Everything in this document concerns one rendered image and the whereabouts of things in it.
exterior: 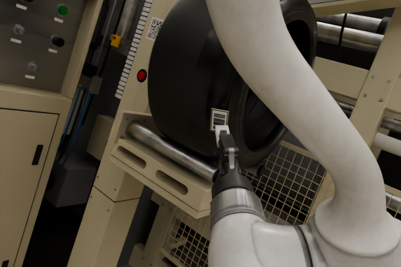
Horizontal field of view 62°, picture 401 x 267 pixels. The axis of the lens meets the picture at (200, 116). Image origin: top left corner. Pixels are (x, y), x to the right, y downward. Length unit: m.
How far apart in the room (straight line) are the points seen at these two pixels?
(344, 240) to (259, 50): 0.26
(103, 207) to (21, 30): 0.63
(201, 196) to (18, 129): 0.63
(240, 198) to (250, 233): 0.07
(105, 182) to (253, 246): 0.85
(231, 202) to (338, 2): 0.96
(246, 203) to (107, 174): 0.78
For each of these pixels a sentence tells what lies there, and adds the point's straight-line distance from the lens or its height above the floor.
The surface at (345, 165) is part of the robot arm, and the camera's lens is 0.40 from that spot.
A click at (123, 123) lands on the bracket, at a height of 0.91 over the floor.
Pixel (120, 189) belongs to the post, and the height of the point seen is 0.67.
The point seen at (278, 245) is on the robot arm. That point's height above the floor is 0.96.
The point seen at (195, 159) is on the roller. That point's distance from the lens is 0.90.
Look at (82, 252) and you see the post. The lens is 1.38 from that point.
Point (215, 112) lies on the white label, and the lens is 0.76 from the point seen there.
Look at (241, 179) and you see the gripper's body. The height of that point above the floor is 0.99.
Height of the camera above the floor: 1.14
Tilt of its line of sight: 7 degrees down
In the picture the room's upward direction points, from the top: 20 degrees clockwise
